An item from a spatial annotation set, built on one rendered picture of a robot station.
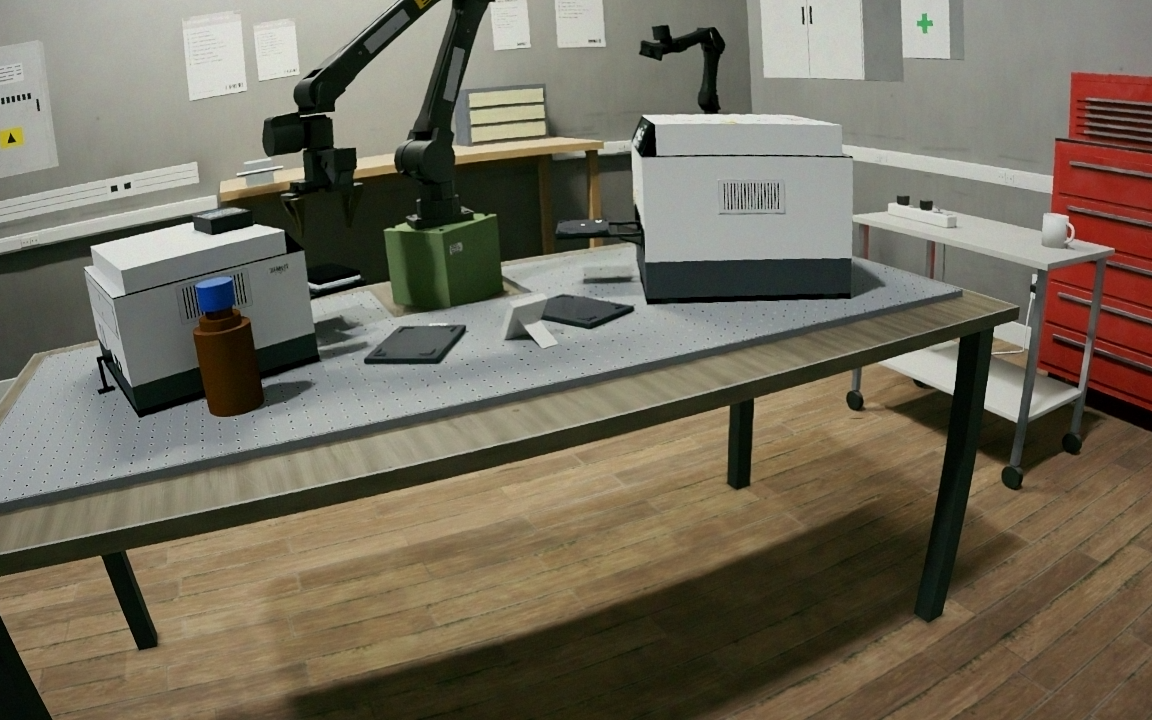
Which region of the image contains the brown bottle with blue cap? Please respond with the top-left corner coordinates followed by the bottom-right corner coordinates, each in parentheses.
top-left (194, 276), bottom-right (265, 417)

